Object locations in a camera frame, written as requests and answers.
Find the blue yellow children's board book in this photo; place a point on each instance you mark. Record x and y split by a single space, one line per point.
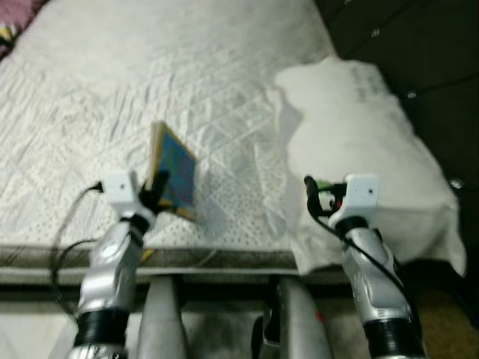
178 161

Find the cream pillow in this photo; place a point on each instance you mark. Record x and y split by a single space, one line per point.
359 134

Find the white quilted mattress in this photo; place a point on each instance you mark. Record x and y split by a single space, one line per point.
150 75

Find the grey robot left leg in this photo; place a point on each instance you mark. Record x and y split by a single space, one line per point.
161 321

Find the grey robot leg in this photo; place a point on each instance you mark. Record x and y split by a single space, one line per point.
161 321
299 321

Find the grey robot right leg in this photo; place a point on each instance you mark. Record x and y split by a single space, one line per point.
299 321

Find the black tufted headboard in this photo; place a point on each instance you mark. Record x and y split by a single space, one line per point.
419 52

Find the purple cartoon print blanket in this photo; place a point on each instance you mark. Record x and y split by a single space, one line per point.
15 19

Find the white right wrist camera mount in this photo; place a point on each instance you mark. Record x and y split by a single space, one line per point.
358 194

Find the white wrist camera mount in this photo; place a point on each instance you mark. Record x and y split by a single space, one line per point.
358 194
120 191

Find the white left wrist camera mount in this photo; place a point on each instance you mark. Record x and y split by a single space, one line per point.
120 191

